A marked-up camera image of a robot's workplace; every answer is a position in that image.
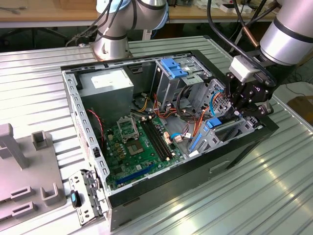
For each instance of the grey parts rack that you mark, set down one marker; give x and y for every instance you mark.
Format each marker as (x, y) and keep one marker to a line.
(31, 171)

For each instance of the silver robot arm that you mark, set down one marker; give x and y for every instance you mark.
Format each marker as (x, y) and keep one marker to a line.
(286, 36)

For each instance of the grey power supply box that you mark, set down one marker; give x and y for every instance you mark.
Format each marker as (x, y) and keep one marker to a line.
(107, 102)

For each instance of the grey optical drive cage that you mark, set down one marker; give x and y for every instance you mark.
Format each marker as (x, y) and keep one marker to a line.
(168, 90)

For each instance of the black PC case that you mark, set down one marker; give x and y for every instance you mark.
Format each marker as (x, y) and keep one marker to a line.
(171, 186)

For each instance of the blue plastic drive latch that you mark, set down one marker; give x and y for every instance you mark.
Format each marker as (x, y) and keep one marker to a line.
(170, 64)
(178, 73)

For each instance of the CPU socket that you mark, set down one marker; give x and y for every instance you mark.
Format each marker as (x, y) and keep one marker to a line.
(134, 148)

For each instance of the grey metal disk bay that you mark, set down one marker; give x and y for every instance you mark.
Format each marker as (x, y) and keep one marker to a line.
(206, 140)

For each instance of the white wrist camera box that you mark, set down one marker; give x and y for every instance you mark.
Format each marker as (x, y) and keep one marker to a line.
(242, 68)

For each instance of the hard disk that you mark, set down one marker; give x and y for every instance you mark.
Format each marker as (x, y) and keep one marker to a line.
(214, 123)

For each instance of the metal card retainer bracket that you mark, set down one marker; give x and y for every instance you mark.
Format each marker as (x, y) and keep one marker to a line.
(84, 215)

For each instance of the blue expansion slot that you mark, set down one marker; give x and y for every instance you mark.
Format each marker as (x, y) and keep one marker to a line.
(134, 174)

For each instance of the green motherboard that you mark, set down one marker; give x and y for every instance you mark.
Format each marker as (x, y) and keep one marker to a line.
(122, 169)

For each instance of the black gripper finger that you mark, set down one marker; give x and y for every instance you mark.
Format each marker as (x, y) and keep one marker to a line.
(259, 110)
(234, 93)

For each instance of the grey metal tool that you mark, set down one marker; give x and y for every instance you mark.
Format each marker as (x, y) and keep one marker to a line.
(11, 9)

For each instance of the black RAM slot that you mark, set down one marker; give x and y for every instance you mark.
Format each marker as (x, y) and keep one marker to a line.
(160, 138)
(152, 140)

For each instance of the blue black bracket latch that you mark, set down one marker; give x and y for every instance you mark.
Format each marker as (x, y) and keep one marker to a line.
(73, 199)

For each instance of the wooden desk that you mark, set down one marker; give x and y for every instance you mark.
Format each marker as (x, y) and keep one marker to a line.
(188, 13)
(36, 14)

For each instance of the brown cardboard box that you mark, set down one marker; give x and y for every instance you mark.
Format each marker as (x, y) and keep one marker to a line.
(302, 107)

